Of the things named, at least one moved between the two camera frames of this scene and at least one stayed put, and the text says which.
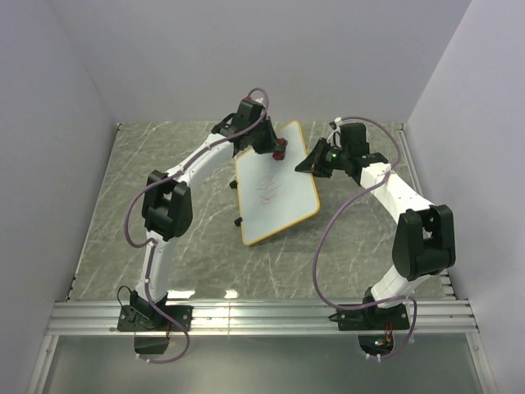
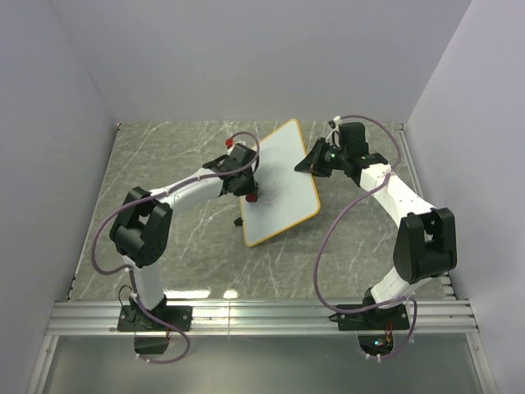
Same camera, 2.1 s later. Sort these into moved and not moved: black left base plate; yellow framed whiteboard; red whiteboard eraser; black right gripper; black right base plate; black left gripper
Moved: red whiteboard eraser; black left gripper
Not moved: yellow framed whiteboard; black left base plate; black right gripper; black right base plate
